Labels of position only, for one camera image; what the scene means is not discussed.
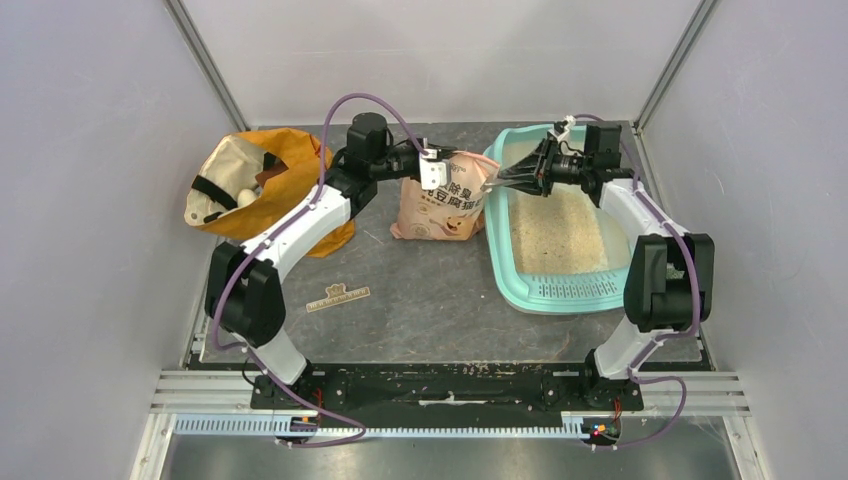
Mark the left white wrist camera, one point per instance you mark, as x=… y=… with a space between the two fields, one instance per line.
x=434 y=167

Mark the aluminium frame rail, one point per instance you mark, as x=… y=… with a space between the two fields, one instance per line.
x=218 y=403

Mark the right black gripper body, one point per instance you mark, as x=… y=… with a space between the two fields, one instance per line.
x=553 y=162

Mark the teal litter box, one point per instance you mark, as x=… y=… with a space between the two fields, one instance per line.
x=547 y=294

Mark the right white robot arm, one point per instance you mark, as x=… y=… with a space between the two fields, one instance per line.
x=668 y=290

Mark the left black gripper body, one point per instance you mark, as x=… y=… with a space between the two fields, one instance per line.
x=402 y=161

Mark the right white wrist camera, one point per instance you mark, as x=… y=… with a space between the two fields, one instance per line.
x=560 y=130

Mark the metal litter scoop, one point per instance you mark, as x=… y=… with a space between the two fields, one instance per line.
x=493 y=182

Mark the pink cat litter bag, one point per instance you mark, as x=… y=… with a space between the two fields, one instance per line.
x=453 y=212

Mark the orange cloth bag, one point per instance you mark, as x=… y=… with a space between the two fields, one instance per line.
x=251 y=180

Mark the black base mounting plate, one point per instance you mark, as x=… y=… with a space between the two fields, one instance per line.
x=458 y=395

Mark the wooden bag clip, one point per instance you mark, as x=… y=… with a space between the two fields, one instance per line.
x=337 y=294

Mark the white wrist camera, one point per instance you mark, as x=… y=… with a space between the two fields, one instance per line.
x=560 y=130
x=434 y=167

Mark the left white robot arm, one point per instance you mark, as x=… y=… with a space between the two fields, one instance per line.
x=244 y=294

